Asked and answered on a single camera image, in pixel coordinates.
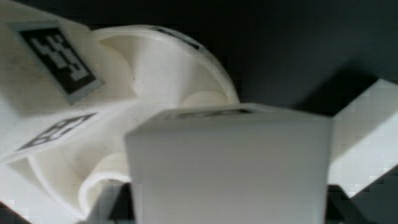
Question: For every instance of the white stool leg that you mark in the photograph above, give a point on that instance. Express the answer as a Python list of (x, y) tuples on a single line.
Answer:
[(229, 166), (65, 81)]

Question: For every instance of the white U-shaped fence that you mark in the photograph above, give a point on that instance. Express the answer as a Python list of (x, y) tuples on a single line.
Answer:
[(365, 138)]

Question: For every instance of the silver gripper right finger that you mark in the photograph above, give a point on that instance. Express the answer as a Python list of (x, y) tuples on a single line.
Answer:
[(342, 212)]

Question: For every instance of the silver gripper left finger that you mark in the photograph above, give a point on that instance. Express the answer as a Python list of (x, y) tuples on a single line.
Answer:
[(113, 211)]

